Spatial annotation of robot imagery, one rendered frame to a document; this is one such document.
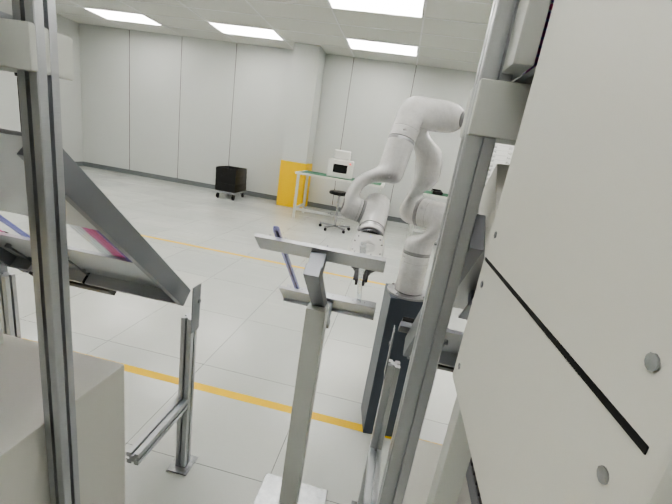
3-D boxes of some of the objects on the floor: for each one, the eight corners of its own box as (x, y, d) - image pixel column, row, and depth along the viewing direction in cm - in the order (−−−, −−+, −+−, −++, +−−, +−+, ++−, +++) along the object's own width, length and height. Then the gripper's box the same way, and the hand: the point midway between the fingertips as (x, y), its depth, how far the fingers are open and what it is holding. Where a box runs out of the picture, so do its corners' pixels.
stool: (313, 225, 604) (318, 188, 587) (338, 225, 635) (344, 190, 618) (330, 234, 566) (336, 193, 549) (356, 233, 597) (363, 195, 580)
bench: (301, 211, 711) (306, 170, 689) (377, 225, 692) (385, 183, 670) (289, 217, 639) (295, 171, 618) (374, 233, 620) (383, 186, 598)
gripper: (393, 246, 118) (384, 295, 107) (346, 237, 120) (333, 284, 109) (396, 231, 112) (388, 281, 101) (346, 222, 114) (333, 270, 103)
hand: (360, 277), depth 106 cm, fingers closed, pressing on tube
